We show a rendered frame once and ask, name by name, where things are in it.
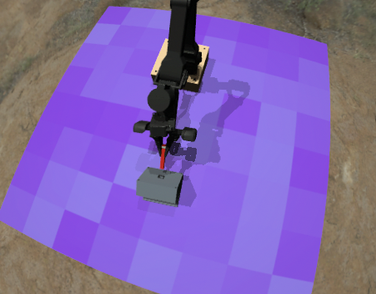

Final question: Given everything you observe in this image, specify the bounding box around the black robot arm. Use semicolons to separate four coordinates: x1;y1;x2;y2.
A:
147;0;202;137

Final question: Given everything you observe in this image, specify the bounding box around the grey sloped panel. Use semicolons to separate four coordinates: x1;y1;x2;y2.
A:
136;167;183;207

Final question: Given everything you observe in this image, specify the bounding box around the dark red peg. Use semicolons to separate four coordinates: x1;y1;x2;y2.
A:
159;144;166;169

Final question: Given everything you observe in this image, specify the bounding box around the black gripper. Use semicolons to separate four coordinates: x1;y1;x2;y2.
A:
133;108;198;158

